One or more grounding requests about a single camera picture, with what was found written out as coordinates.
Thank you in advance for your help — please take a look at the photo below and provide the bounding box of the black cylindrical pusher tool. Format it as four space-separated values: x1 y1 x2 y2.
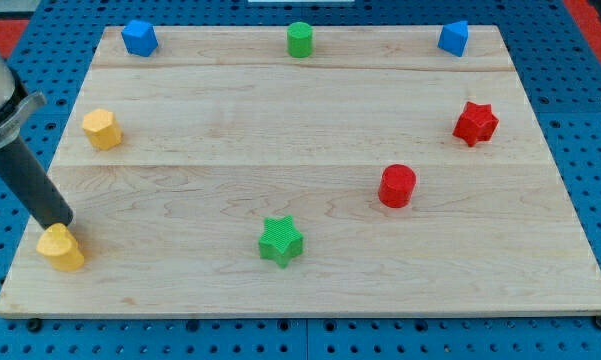
0 137 74 229

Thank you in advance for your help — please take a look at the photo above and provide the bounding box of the yellow heart block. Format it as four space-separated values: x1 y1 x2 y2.
36 223 85 272

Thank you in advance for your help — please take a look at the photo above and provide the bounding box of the red cylinder block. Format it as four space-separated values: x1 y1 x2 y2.
378 164 417 208

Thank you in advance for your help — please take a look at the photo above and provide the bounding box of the blue cube block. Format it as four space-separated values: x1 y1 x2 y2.
121 20 158 57

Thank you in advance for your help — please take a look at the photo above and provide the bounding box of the wooden board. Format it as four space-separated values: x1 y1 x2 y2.
0 25 601 319

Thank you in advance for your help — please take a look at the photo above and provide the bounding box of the green star block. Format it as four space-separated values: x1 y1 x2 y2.
258 215 304 268

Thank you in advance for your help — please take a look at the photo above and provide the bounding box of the yellow hexagon block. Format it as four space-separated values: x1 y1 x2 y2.
82 109 123 150

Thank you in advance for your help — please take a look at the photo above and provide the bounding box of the red star block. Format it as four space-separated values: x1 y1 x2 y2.
452 102 499 147

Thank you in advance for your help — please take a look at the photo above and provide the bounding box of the blue triangle block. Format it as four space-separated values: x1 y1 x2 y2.
437 20 469 57

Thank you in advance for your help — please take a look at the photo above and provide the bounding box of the green cylinder block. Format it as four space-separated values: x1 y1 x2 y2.
286 22 313 58

